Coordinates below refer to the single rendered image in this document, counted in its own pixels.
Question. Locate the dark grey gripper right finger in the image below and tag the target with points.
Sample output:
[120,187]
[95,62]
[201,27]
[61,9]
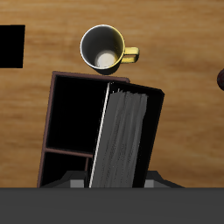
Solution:
[152,176]

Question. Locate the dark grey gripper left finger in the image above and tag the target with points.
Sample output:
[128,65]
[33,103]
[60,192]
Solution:
[76,176]

